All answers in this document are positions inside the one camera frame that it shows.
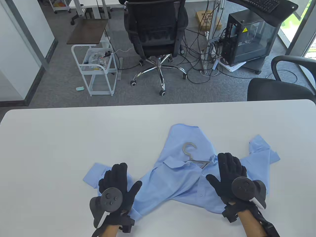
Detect person's left forearm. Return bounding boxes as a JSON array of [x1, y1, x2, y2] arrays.
[[102, 223, 120, 237]]

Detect tangle of black cables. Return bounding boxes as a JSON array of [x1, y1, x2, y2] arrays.
[[179, 25, 247, 85]]

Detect black armrest office chair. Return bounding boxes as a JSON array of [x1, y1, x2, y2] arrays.
[[247, 56, 316, 101]]

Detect white papers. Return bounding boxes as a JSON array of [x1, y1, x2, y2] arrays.
[[218, 58, 247, 72]]

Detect white desk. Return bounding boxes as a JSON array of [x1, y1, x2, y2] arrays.
[[69, 0, 129, 19]]

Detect person's right forearm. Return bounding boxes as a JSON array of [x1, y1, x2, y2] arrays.
[[237, 209, 268, 237]]

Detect black tracking controller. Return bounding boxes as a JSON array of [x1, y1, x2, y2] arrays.
[[232, 177, 267, 210], [89, 188, 123, 229]]

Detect black rolling stand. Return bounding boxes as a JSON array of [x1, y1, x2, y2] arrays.
[[243, 58, 266, 74]]

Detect white rolling cart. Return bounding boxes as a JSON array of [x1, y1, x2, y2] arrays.
[[71, 41, 118, 97]]

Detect light blue long-sleeve shirt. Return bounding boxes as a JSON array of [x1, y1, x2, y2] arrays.
[[83, 124, 281, 221]]

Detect black computer tower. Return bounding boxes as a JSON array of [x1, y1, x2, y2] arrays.
[[221, 10, 282, 66]]

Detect person's left hand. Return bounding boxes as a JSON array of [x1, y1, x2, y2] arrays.
[[98, 163, 143, 224]]

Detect gray plastic hanger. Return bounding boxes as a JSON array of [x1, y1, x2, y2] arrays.
[[182, 142, 211, 170]]

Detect clear plastic parts bin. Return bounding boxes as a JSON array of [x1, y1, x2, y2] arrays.
[[83, 48, 113, 72]]

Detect black chair base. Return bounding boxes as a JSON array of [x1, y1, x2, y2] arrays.
[[70, 11, 94, 25]]

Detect small white shelf cart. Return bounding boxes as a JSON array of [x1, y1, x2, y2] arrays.
[[49, 0, 71, 14]]

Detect brown wooden side table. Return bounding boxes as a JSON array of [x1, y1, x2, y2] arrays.
[[67, 19, 109, 45]]

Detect cardboard box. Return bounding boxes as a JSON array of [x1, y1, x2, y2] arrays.
[[195, 10, 222, 32]]

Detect aluminium frame post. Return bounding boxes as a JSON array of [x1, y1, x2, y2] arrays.
[[201, 0, 225, 74]]

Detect black keyboard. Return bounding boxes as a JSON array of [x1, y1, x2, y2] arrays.
[[245, 0, 280, 13]]

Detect person's right hand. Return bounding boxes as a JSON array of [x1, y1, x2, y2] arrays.
[[206, 153, 248, 205]]

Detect black mesh office chair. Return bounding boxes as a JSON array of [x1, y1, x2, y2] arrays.
[[123, 0, 189, 97]]

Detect black desk top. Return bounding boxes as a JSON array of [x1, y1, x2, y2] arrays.
[[226, 0, 298, 26]]

